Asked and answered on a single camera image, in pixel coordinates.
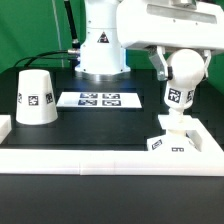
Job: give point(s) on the white foam border frame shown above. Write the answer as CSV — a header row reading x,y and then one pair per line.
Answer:
x,y
208,162

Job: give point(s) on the white marker sheet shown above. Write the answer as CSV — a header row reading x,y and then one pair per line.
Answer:
x,y
99,100

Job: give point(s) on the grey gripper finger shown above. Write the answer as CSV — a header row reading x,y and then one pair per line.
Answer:
x,y
156,56
206,63

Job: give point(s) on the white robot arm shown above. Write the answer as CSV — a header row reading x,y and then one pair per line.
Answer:
x,y
102,55

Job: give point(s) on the white lamp bulb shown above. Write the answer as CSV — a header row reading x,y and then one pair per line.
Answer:
x,y
188,70

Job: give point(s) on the white lamp base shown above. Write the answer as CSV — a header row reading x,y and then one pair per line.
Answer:
x,y
176,137

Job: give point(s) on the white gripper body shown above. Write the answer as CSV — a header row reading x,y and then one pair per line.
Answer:
x,y
142,24

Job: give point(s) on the white lamp shade cone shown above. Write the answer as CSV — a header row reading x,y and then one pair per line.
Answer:
x,y
35,98

